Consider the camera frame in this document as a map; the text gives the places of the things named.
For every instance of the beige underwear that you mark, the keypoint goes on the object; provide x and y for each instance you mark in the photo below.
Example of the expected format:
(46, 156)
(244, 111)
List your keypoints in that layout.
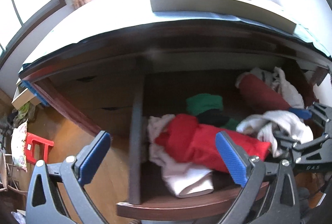
(288, 91)

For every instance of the green patterned cloth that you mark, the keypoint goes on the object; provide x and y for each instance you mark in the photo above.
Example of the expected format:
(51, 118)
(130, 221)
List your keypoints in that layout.
(24, 112)

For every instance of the white cloth pile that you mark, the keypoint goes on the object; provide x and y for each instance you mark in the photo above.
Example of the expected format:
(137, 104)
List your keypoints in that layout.
(186, 180)

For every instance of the window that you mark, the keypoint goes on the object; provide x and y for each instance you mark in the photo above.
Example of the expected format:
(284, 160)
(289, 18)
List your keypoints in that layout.
(28, 0)

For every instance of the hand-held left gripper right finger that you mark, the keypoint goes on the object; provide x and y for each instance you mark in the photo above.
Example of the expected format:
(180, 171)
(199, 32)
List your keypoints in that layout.
(232, 159)

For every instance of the floral pillow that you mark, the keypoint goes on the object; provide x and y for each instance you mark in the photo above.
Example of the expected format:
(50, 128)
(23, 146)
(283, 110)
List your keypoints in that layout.
(19, 146)

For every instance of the red plastic stool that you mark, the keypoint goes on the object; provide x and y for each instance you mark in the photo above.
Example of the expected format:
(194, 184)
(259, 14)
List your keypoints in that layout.
(39, 139)

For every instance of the small light wooden cabinet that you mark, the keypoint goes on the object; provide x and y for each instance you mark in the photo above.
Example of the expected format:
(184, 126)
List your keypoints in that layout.
(24, 99)

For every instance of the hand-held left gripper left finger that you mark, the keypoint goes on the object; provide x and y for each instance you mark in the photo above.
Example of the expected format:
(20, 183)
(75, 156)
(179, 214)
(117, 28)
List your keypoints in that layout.
(94, 159)

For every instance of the dark red underwear grey waistband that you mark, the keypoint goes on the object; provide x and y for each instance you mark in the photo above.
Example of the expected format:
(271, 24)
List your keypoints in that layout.
(262, 94)

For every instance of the shallow wooden tray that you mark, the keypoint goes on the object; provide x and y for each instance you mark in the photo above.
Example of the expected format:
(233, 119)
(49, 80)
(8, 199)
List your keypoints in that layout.
(207, 2)

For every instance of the dark wooden drawer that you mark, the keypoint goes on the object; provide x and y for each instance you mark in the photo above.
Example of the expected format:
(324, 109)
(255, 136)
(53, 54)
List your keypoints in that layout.
(181, 198)

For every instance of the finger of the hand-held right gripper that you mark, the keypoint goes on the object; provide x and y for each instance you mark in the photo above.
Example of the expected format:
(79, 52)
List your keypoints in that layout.
(285, 139)
(300, 113)

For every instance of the bright red underwear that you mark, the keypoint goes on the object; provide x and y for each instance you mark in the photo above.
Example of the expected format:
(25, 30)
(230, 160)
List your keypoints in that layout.
(197, 141)

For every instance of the cream white underwear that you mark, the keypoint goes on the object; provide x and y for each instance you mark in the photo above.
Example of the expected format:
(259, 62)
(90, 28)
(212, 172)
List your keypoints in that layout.
(280, 120)

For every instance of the green and black underwear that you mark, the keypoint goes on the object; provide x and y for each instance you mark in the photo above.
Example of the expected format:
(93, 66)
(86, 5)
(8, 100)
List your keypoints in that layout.
(205, 104)

